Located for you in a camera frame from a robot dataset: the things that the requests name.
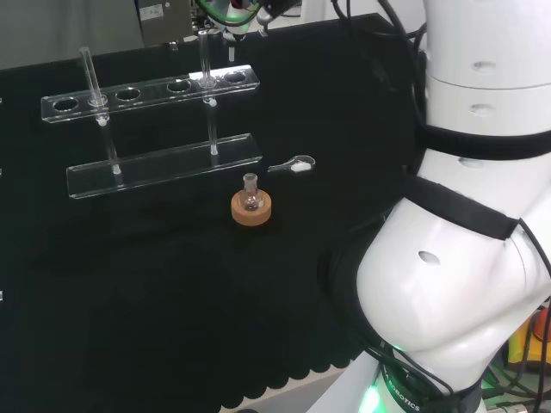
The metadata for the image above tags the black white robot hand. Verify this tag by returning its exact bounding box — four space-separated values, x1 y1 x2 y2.
193 0 303 38

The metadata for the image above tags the translucent plastic funnel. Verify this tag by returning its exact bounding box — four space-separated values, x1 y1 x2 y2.
214 21 251 65

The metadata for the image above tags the glass weighing funnel white powder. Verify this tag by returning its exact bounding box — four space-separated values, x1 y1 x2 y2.
267 154 317 174

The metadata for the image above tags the clear acrylic funnel stand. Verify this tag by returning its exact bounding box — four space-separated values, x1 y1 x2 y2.
40 30 263 201

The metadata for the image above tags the grey metal box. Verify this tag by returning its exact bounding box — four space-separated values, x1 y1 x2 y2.
136 0 194 47

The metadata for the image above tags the small round-bottom glass flask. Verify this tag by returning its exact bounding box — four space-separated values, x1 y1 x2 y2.
240 172 264 213

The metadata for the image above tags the black bench cloth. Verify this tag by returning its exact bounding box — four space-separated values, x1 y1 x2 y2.
0 12 431 413

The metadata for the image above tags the yellow stop button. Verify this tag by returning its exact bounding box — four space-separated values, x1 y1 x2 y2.
509 310 551 372

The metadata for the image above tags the black cable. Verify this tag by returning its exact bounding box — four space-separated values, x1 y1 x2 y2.
517 217 551 413
330 0 432 135

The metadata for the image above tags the cork ring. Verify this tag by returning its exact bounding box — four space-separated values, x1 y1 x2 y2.
230 191 273 227

